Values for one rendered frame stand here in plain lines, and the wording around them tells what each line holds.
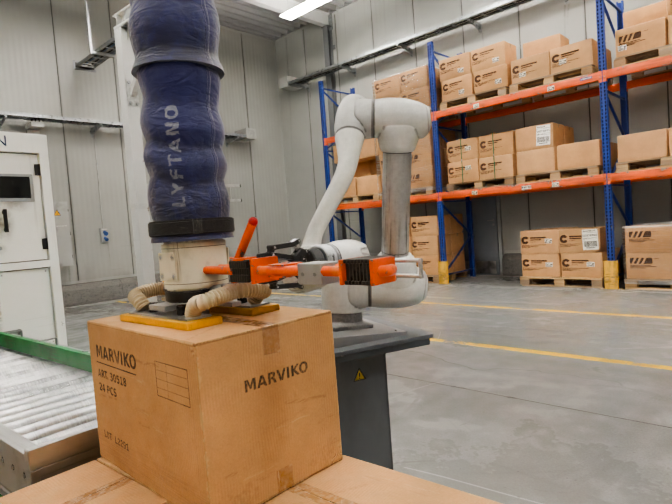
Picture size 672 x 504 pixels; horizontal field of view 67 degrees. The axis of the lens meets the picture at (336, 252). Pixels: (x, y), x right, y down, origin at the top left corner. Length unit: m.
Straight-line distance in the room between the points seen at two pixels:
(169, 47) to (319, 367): 0.88
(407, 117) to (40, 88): 9.98
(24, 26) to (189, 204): 10.38
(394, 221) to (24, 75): 9.98
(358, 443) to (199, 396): 0.97
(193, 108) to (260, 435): 0.82
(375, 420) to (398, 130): 1.05
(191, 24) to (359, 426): 1.41
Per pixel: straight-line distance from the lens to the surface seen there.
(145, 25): 1.45
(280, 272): 1.13
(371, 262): 0.94
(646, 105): 9.41
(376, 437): 2.02
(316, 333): 1.30
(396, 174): 1.78
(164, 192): 1.36
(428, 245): 9.35
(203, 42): 1.44
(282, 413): 1.27
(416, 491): 1.30
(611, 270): 8.00
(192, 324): 1.24
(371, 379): 1.94
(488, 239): 10.16
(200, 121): 1.38
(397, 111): 1.75
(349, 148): 1.67
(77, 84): 11.58
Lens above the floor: 1.16
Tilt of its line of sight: 3 degrees down
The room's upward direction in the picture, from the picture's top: 4 degrees counter-clockwise
